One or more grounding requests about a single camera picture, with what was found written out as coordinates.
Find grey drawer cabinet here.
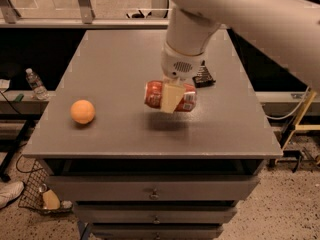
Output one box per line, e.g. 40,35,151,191
22,28,284,240

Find wire mesh basket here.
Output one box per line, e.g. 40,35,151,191
18,161,73,215

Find orange fruit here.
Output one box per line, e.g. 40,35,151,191
70,100,95,124

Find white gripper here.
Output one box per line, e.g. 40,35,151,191
160,43,205,113

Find white sneaker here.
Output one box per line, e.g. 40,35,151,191
0,181,25,209

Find bottom grey drawer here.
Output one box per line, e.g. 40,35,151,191
91,224,223,240

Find top grey drawer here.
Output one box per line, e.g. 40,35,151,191
46,175,259,201

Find grey metal railing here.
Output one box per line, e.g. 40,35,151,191
0,0,170,29

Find yellow metal stand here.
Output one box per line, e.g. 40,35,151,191
268,89,320,174

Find black snack bar wrapper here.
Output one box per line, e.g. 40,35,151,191
192,62,216,88

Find grey drawer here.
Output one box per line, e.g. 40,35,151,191
91,224,223,240
46,175,259,201
74,203,237,224

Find yellow bottle in basket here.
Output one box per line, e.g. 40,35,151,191
43,190,60,210

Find red coke can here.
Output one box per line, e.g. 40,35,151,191
144,80,197,112

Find clear plastic water bottle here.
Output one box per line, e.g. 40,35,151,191
26,68,49,100

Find middle grey drawer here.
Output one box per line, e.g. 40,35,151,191
74,203,237,224

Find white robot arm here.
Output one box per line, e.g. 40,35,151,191
160,0,320,113

